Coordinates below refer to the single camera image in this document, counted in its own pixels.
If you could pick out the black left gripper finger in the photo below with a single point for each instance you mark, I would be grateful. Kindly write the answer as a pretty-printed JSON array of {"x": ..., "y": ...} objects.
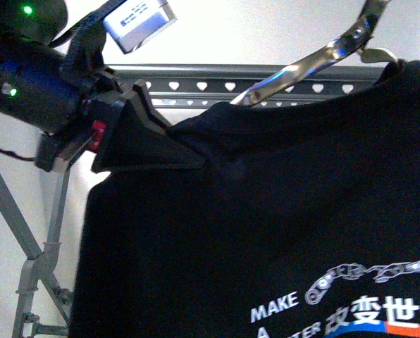
[
  {"x": 131, "y": 141},
  {"x": 145, "y": 112}
]

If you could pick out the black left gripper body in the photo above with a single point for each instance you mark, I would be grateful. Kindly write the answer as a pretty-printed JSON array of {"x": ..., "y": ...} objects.
[{"x": 94, "y": 105}]

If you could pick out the black printed t-shirt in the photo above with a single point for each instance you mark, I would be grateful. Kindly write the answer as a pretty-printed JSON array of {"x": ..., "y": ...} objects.
[{"x": 304, "y": 221}]

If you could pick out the silver metal clothes hanger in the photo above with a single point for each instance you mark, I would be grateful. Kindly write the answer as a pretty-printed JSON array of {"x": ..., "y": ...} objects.
[{"x": 352, "y": 41}]

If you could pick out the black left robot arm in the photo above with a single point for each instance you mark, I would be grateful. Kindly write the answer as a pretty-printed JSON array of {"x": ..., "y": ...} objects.
[{"x": 53, "y": 77}]

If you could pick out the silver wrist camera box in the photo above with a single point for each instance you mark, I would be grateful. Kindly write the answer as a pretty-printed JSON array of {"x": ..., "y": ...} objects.
[{"x": 133, "y": 23}]

